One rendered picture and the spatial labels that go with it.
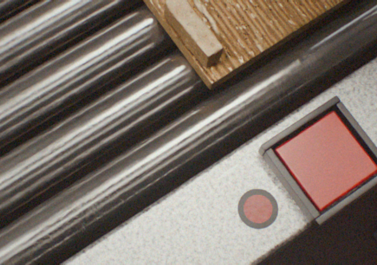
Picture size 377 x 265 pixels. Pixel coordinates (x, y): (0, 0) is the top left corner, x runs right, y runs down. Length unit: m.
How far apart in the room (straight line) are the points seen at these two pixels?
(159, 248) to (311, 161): 0.13
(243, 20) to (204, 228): 0.17
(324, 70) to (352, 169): 0.09
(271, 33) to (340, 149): 0.11
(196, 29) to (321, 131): 0.13
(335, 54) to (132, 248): 0.23
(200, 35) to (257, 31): 0.06
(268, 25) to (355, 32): 0.08
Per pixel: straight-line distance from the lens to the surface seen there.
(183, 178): 0.63
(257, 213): 0.59
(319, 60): 0.63
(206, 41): 0.58
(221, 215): 0.59
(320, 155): 0.60
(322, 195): 0.59
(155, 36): 0.63
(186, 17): 0.58
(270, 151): 0.59
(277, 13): 0.63
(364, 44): 0.66
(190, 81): 0.61
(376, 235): 1.57
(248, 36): 0.61
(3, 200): 0.60
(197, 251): 0.58
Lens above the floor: 1.49
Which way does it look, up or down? 72 degrees down
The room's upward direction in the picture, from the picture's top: 10 degrees clockwise
